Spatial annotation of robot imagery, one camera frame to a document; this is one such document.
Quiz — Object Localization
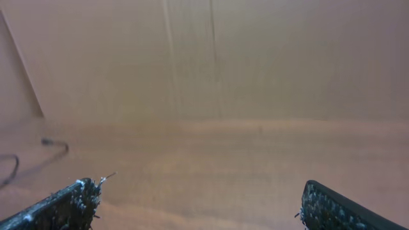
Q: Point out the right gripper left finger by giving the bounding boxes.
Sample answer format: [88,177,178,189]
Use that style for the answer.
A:
[1,173,115,230]

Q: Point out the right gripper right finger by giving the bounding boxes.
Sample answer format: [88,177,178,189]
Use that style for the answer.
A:
[295,180,407,230]

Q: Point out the black usb cable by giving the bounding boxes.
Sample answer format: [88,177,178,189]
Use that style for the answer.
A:
[0,153,20,189]

